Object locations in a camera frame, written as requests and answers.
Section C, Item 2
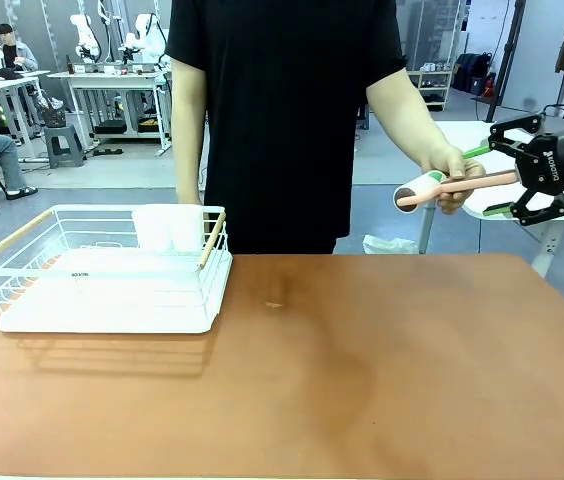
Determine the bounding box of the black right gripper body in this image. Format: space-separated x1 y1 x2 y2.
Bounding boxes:
513 129 564 197

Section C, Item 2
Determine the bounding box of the pink handled lint roller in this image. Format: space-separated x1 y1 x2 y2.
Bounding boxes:
393 169 519 215

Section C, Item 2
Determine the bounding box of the person's right forearm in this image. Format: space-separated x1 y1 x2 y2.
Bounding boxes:
169 55 209 206

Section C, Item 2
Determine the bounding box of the person's left forearm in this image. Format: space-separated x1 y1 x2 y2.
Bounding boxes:
364 66 457 167

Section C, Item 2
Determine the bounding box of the person's left hand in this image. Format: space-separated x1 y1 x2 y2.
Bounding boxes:
418 143 488 216

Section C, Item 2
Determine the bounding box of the white side table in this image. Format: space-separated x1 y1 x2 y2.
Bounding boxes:
419 118 564 279

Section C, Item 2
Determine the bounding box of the dark blue backpack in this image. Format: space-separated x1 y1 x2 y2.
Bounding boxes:
453 51 493 94

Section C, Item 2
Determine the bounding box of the black stand pole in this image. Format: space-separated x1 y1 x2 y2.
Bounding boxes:
485 0 529 107

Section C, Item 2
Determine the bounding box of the wooden shoe shelf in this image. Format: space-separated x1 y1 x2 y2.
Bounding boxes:
405 68 456 112

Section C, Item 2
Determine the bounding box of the white plastic bag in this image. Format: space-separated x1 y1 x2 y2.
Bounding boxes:
361 233 420 256

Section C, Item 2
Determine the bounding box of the black t-shirt torso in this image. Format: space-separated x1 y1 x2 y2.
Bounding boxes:
164 0 409 256

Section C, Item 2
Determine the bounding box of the white cutlery holder cup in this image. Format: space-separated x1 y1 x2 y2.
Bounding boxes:
130 203 207 254

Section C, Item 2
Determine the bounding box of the white lab table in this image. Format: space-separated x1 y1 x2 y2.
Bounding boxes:
46 68 174 157

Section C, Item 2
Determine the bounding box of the white drip tray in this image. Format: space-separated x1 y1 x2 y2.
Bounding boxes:
0 248 234 335

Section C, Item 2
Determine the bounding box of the grey plastic stool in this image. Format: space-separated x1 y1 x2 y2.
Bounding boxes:
43 124 86 170

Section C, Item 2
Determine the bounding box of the dark mesh basket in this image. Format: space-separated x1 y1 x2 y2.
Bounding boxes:
40 106 67 129

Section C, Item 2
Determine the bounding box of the seated person denim jacket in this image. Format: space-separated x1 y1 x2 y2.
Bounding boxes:
0 22 40 74

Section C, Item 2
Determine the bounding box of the white office desk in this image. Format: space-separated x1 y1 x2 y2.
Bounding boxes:
0 69 52 165

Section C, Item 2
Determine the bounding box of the white wire dish rack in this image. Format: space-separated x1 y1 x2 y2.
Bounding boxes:
0 203 229 316

